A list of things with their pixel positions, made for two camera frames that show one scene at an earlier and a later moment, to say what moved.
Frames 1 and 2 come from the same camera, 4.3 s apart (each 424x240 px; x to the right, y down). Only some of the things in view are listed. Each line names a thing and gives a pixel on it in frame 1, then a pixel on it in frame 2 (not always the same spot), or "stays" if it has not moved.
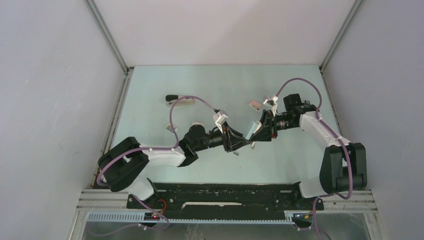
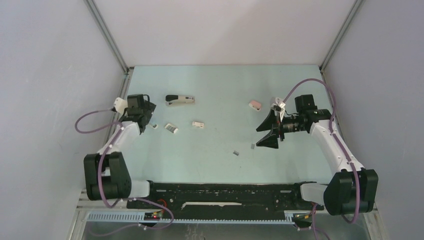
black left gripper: [233, 140] to [148, 110]
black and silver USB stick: [170, 99] stays
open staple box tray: [169, 127] stays
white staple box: [194, 123] stays
